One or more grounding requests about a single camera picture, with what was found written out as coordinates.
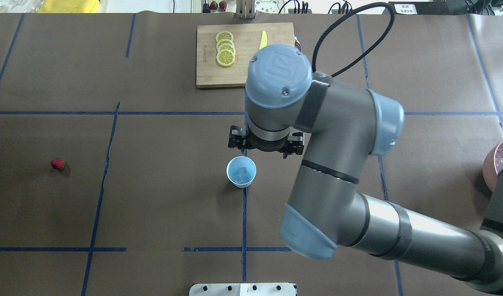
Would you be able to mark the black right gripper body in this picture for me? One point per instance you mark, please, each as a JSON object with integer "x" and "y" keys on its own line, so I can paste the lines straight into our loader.
{"x": 266, "y": 145}

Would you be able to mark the clear ice cube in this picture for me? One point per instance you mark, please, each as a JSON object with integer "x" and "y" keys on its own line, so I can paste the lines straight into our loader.
{"x": 239, "y": 178}
{"x": 242, "y": 172}

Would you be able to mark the red strawberry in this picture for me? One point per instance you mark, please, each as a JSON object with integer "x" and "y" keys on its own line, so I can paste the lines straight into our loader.
{"x": 58, "y": 164}

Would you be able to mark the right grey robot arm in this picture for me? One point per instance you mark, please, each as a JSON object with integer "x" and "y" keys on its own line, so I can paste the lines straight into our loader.
{"x": 293, "y": 109}

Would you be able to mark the light blue cup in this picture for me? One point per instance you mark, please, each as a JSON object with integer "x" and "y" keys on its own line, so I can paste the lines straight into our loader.
{"x": 241, "y": 161}

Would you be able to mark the wooden cutting board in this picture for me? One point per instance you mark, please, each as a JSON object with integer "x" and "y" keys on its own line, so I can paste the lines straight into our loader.
{"x": 246, "y": 41}

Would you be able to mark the yellow plastic knife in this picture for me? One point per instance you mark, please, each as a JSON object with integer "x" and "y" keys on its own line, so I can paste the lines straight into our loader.
{"x": 263, "y": 41}

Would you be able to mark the yellow cloth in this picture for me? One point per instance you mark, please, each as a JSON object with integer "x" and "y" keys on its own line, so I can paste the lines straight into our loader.
{"x": 70, "y": 6}

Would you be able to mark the pink bowl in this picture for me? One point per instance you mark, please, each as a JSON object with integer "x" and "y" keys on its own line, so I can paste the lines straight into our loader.
{"x": 492, "y": 166}

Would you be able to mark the aluminium frame post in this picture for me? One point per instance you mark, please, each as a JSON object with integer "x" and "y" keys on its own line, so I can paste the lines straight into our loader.
{"x": 245, "y": 9}

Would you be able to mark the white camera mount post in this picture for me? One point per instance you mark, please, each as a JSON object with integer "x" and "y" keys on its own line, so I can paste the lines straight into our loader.
{"x": 244, "y": 289}

